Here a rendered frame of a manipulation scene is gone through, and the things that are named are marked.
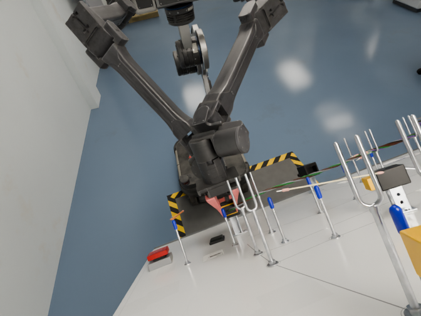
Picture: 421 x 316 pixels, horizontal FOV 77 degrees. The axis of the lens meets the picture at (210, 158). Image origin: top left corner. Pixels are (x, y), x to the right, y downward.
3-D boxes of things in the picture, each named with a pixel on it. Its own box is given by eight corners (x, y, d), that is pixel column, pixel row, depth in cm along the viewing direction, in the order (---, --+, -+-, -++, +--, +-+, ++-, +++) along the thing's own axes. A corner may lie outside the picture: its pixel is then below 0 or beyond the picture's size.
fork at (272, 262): (268, 268, 39) (235, 177, 40) (265, 264, 41) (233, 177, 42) (280, 263, 39) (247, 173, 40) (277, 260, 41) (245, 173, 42)
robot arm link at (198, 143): (193, 131, 61) (181, 141, 57) (219, 125, 58) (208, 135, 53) (204, 157, 64) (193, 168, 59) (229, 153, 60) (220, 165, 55)
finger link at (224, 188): (249, 214, 61) (235, 180, 58) (220, 225, 61) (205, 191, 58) (242, 200, 68) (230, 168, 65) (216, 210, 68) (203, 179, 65)
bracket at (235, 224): (247, 229, 70) (240, 212, 70) (247, 231, 68) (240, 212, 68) (230, 235, 70) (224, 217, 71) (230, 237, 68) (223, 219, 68)
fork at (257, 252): (254, 257, 46) (227, 180, 47) (252, 255, 48) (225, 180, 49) (265, 253, 46) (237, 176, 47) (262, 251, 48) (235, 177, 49)
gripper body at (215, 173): (242, 182, 59) (231, 153, 56) (199, 199, 59) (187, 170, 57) (237, 172, 65) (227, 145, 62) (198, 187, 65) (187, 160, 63)
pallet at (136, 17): (116, 9, 642) (114, 3, 633) (155, 0, 646) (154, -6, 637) (113, 28, 543) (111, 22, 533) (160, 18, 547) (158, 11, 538)
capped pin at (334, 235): (329, 238, 42) (308, 187, 43) (335, 235, 43) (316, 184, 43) (336, 239, 41) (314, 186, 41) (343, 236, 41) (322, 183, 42)
